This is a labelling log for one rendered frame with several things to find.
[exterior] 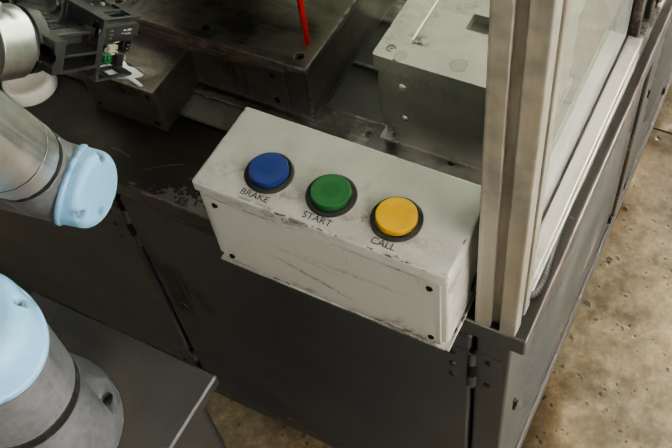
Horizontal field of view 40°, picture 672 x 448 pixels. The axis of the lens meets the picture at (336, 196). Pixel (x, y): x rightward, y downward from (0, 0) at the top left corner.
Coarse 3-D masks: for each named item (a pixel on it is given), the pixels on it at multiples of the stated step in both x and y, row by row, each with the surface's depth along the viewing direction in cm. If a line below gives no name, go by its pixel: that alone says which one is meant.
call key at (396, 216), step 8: (384, 200) 87; (392, 200) 86; (400, 200) 86; (408, 200) 86; (384, 208) 86; (392, 208) 86; (400, 208) 86; (408, 208) 86; (376, 216) 86; (384, 216) 85; (392, 216) 85; (400, 216) 85; (408, 216) 85; (416, 216) 85; (376, 224) 86; (384, 224) 85; (392, 224) 85; (400, 224) 85; (408, 224) 85; (416, 224) 86; (384, 232) 85; (392, 232) 85; (400, 232) 84; (408, 232) 85
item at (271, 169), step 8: (272, 152) 91; (256, 160) 91; (264, 160) 91; (272, 160) 91; (280, 160) 91; (256, 168) 90; (264, 168) 90; (272, 168) 90; (280, 168) 90; (288, 168) 90; (256, 176) 90; (264, 176) 90; (272, 176) 90; (280, 176) 89; (256, 184) 90; (264, 184) 89; (272, 184) 89
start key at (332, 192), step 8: (328, 176) 89; (336, 176) 89; (312, 184) 89; (320, 184) 88; (328, 184) 88; (336, 184) 88; (344, 184) 88; (312, 192) 88; (320, 192) 88; (328, 192) 88; (336, 192) 88; (344, 192) 88; (312, 200) 88; (320, 200) 87; (328, 200) 87; (336, 200) 87; (344, 200) 87; (320, 208) 87; (328, 208) 87; (336, 208) 87
